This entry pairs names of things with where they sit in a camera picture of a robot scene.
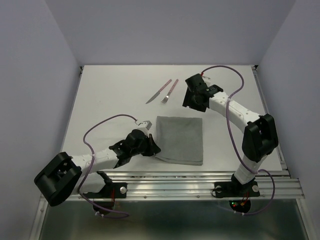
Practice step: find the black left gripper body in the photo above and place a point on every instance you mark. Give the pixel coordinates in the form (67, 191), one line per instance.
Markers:
(142, 149)

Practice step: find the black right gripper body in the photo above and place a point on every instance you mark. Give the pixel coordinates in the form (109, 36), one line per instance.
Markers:
(202, 108)

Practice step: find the grey cloth napkin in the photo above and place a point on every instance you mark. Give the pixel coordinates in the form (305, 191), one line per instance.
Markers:
(180, 140)

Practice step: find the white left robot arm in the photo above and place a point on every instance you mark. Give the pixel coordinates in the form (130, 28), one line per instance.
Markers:
(62, 176)

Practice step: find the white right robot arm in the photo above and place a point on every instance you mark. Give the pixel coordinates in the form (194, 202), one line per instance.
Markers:
(259, 131)

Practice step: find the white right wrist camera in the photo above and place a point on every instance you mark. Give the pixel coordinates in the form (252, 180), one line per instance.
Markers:
(207, 80)

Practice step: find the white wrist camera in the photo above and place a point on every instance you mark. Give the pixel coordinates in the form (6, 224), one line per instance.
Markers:
(144, 124)
(207, 80)

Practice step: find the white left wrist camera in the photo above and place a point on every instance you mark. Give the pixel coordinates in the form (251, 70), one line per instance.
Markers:
(144, 124)

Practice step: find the pink handled fork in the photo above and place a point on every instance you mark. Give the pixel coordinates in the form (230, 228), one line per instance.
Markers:
(166, 98)

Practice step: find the pink handled knife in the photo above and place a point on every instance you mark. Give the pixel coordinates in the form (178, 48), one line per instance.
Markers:
(159, 91)

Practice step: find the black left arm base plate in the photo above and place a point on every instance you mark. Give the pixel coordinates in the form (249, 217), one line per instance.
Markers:
(100, 186)

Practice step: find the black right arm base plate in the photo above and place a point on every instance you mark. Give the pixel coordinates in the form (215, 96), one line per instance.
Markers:
(230, 189)

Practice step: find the aluminium mounting rail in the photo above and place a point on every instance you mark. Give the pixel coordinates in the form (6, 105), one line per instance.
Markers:
(193, 186)

